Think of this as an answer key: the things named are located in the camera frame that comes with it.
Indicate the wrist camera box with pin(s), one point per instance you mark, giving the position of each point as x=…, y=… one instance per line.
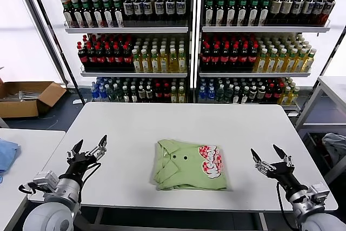
x=46, y=178
x=320, y=190

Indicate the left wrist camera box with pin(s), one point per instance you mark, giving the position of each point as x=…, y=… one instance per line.
x=46, y=178

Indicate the open cardboard box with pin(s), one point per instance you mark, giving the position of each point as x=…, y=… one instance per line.
x=16, y=109

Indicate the small white side table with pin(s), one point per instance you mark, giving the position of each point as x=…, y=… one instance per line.
x=35, y=147

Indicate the light green polo shirt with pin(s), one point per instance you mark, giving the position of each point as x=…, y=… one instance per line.
x=183, y=177

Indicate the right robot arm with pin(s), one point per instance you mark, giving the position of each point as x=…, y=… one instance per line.
x=305, y=204

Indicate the grey shelf unit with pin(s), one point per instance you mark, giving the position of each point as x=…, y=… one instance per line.
x=127, y=30
x=265, y=29

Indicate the large white folding table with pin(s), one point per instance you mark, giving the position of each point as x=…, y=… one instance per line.
x=283, y=122

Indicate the light blue cloth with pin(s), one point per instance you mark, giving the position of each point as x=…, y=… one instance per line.
x=8, y=155

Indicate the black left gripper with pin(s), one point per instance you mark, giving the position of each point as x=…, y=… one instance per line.
x=79, y=166

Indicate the grey metal cart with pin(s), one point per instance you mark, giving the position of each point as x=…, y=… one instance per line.
x=333, y=87

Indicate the brown tea bottle white label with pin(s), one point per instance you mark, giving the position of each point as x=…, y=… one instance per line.
x=329, y=7

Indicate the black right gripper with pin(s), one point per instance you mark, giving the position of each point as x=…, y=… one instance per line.
x=287, y=178

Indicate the clear green bottle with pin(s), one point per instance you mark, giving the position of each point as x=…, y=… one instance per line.
x=111, y=95
x=118, y=95
x=229, y=94
x=220, y=94

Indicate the yellow drink bottle green label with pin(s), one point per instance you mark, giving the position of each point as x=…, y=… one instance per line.
x=155, y=64
x=182, y=64
x=173, y=64
x=286, y=96
x=294, y=96
x=261, y=64
x=299, y=64
x=290, y=64
x=182, y=95
x=164, y=64
x=174, y=95
x=280, y=64
x=271, y=64
x=308, y=63
x=146, y=64
x=137, y=64

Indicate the blue water bottle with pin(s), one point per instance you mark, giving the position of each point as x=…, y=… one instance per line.
x=94, y=93
x=211, y=94
x=202, y=94
x=102, y=93

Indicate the grey crumpled cloth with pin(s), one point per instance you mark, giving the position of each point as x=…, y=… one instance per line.
x=335, y=147

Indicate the dark bottle green white label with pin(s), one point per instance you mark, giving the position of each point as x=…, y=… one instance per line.
x=231, y=12
x=87, y=12
x=98, y=12
x=210, y=12
x=67, y=12
x=77, y=12
x=253, y=12
x=242, y=12
x=118, y=12
x=263, y=12
x=220, y=12
x=108, y=12

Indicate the cola bottle red cap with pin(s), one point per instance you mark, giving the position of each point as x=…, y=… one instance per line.
x=92, y=58
x=101, y=58
x=127, y=58
x=158, y=94
x=83, y=58
x=215, y=58
x=167, y=94
x=118, y=58
x=206, y=58
x=243, y=58
x=269, y=94
x=253, y=58
x=234, y=58
x=109, y=58
x=277, y=94
x=225, y=58

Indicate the metal parts in carton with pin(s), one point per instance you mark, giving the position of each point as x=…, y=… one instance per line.
x=27, y=95

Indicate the small dark bottle white cap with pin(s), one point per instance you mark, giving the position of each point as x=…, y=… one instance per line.
x=133, y=95
x=260, y=93
x=245, y=95
x=125, y=95
x=149, y=93
x=253, y=93
x=141, y=93
x=236, y=95

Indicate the diagonal metal frame bar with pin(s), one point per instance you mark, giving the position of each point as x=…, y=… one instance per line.
x=58, y=58

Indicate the white paper scrap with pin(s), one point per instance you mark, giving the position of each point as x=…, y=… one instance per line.
x=77, y=101

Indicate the dark bottle white blue label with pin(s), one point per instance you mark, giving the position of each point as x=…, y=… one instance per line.
x=138, y=7
x=159, y=7
x=170, y=7
x=297, y=6
x=147, y=7
x=181, y=7
x=319, y=7
x=308, y=7
x=128, y=7

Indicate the dark bottle beige label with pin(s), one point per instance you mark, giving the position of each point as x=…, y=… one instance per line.
x=275, y=7
x=286, y=7

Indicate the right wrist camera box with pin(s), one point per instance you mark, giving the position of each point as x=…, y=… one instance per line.
x=320, y=190

